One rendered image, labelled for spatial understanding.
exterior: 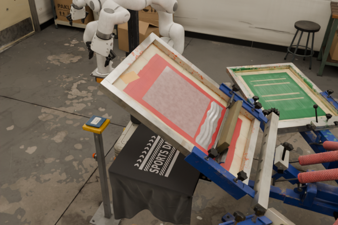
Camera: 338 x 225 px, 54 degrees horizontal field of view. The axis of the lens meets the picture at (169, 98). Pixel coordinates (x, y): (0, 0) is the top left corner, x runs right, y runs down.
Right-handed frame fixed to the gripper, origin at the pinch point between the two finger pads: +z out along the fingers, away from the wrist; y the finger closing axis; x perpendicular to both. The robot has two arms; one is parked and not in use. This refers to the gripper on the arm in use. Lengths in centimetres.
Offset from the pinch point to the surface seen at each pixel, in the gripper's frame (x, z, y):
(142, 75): 3.0, -5.7, -25.0
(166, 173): 13, 39, -56
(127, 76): 10.5, -7.1, -20.0
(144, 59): -8.7, -6.9, -20.6
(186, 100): -3.1, 0.7, -49.1
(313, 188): 6, 8, -123
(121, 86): 19.0, -6.8, -21.2
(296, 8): -380, 45, -121
